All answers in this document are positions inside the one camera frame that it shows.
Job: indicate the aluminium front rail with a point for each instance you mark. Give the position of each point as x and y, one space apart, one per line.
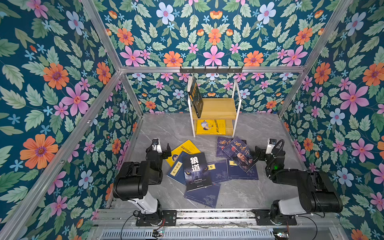
212 217

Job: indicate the navy book front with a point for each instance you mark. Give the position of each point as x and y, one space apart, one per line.
206 196

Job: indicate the wooden white frame shelf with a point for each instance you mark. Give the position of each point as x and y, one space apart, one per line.
227 109

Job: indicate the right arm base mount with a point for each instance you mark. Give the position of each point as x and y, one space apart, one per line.
268 218

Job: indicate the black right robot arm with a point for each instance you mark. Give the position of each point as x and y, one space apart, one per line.
316 193

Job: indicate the yellow cartoon book on table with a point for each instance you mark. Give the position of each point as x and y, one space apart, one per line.
187 147

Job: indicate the purple portrait book top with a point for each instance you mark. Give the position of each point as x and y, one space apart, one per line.
245 162

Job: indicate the navy book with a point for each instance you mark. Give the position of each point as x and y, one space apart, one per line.
176 172
236 173
206 196
219 171

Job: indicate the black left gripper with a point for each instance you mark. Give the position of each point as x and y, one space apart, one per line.
163 153

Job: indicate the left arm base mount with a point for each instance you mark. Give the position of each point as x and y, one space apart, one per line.
159 219

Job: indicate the black wall hook rail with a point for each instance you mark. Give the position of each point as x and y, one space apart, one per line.
211 70

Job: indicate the yellow book on shelf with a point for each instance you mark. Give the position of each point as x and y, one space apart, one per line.
211 127

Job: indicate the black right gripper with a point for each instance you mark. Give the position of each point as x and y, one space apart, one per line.
261 153

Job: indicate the purple book underneath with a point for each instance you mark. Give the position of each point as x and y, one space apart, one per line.
222 145

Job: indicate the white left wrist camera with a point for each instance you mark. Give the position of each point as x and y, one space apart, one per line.
156 144

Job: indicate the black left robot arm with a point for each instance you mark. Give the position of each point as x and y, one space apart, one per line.
133 181

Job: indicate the black book standing on shelf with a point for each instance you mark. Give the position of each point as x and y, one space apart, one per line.
195 96

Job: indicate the black wolf cover book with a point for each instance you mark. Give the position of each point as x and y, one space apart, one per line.
196 171

